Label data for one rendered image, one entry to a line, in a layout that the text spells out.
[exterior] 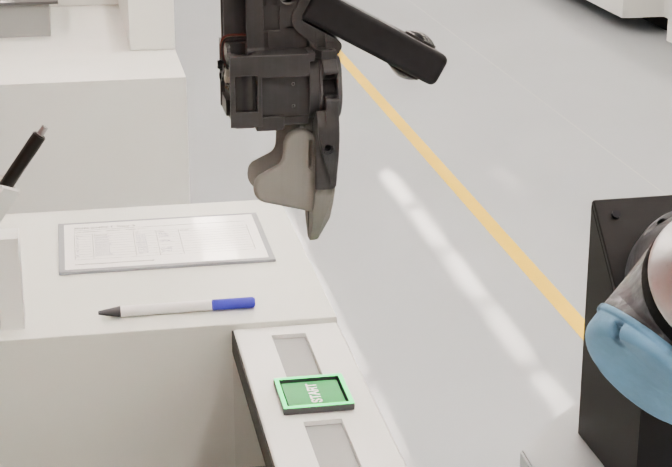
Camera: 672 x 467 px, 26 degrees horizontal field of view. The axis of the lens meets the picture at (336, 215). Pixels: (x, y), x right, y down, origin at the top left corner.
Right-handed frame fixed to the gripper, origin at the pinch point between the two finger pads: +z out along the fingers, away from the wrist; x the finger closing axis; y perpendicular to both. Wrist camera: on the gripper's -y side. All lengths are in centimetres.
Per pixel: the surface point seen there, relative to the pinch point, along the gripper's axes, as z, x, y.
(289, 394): 14.3, -0.1, 2.7
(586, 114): 111, -432, -183
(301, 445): 14.7, 7.8, 3.0
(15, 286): 10.1, -17.0, 23.9
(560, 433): 28.7, -16.7, -26.1
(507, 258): 111, -278, -104
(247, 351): 14.7, -9.9, 4.7
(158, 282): 14.2, -26.3, 11.1
